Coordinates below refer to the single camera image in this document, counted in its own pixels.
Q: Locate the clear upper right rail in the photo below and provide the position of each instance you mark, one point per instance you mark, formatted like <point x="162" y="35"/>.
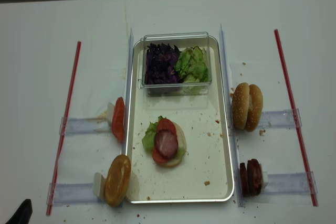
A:
<point x="280" y="119"/>

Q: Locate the clear lower left rail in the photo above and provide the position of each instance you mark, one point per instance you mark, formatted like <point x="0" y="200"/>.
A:
<point x="67" y="194"/>

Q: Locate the white metal tray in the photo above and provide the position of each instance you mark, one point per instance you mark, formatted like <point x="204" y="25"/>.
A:
<point x="205" y="173"/>

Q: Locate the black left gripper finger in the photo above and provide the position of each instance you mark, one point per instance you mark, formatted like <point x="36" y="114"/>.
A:
<point x="23" y="214"/>

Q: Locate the clear plastic salad container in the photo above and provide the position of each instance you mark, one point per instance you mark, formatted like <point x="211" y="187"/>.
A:
<point x="182" y="41"/>

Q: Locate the red left guide rod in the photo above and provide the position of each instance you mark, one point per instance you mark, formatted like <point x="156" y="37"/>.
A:
<point x="61" y="138"/>

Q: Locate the sesame bun left standing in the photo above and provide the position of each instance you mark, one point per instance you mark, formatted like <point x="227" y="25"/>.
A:
<point x="240" y="105"/>

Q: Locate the purple cabbage shreds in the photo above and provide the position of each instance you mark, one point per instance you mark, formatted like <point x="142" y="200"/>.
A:
<point x="160" y="62"/>

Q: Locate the white upper left pusher block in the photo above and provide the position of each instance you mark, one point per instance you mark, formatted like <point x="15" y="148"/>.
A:
<point x="109" y="113"/>

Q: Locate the standing meat patty stack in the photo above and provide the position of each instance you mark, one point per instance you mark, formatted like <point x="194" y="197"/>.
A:
<point x="251" y="178"/>

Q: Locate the sesame bun right standing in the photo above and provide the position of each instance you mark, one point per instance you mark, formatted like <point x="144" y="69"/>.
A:
<point x="255" y="108"/>

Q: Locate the round meat patty slice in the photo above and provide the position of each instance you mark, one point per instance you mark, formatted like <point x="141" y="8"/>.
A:
<point x="166" y="144"/>

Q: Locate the clear lower right rail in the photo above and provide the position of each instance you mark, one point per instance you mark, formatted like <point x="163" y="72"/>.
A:
<point x="284" y="189"/>

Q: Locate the clear upper left rail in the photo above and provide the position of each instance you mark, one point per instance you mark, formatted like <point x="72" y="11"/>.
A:
<point x="76" y="126"/>

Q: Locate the standing tomato slice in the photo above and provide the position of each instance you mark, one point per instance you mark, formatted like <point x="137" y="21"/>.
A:
<point x="118" y="119"/>

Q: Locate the toasted bun half standing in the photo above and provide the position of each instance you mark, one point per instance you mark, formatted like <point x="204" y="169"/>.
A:
<point x="117" y="180"/>

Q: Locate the bottom bun on tray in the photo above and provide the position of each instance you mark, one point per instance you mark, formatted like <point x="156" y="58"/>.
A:
<point x="181" y="149"/>

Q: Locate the red guide rod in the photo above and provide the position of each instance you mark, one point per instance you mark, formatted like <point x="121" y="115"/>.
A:
<point x="313" y="193"/>
<point x="61" y="138"/>

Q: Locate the white lower left pusher block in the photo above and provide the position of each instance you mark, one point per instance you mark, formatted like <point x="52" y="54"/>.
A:
<point x="98" y="186"/>

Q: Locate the sesame bun standing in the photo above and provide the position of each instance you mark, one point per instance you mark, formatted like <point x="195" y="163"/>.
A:
<point x="255" y="108"/>
<point x="240" y="105"/>

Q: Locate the clear right long rail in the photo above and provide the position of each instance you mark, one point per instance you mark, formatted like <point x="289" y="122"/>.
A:
<point x="231" y="133"/>

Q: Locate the white pusher block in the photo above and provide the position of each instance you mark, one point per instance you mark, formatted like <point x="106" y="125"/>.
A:
<point x="264" y="178"/>
<point x="109" y="113"/>
<point x="98" y="186"/>

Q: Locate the red right guide rod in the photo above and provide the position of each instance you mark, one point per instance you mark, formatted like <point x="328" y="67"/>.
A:
<point x="313" y="193"/>

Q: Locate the white lower right pusher block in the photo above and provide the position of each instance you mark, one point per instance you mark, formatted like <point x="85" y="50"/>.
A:
<point x="264" y="178"/>

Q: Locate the green lettuce in container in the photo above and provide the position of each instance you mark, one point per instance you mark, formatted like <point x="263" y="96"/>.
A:
<point x="191" y="65"/>

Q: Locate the tomato slices on bun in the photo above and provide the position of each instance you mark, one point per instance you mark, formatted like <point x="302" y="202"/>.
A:
<point x="164" y="124"/>

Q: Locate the lettuce leaf on bun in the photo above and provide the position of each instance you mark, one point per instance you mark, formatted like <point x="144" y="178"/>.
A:
<point x="148" y="139"/>

